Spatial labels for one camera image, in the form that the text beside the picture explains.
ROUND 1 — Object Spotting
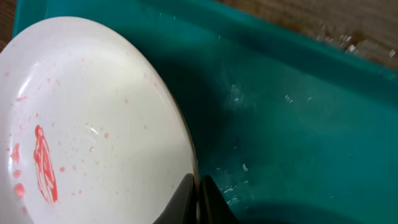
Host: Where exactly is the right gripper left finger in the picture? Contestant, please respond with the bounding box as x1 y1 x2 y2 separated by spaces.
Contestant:
154 174 197 224

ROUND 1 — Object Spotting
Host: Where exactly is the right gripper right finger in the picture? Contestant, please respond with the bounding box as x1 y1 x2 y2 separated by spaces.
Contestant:
199 175 239 224

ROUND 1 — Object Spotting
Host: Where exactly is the white plate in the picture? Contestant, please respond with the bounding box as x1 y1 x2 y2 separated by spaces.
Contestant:
1 17 198 223

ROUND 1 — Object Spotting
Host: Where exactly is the teal plastic tray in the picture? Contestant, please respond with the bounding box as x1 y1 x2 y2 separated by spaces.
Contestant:
14 0 397 223

